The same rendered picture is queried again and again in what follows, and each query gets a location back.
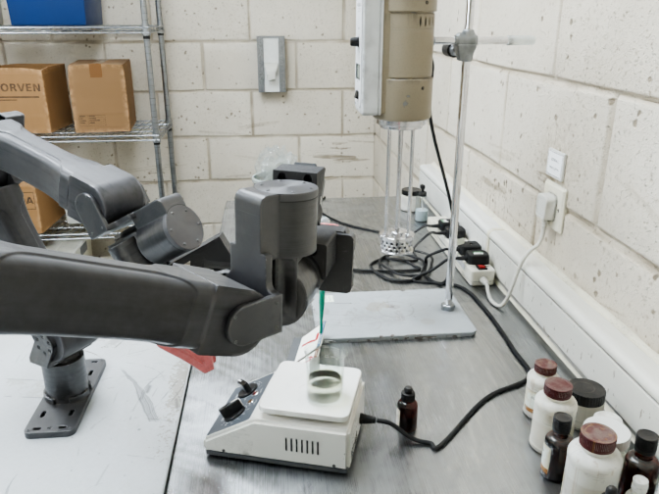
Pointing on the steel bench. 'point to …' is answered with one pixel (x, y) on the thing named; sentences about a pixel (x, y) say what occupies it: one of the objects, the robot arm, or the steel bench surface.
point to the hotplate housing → (293, 439)
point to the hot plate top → (281, 391)
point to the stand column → (458, 167)
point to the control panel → (243, 405)
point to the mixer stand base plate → (390, 316)
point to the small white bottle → (638, 485)
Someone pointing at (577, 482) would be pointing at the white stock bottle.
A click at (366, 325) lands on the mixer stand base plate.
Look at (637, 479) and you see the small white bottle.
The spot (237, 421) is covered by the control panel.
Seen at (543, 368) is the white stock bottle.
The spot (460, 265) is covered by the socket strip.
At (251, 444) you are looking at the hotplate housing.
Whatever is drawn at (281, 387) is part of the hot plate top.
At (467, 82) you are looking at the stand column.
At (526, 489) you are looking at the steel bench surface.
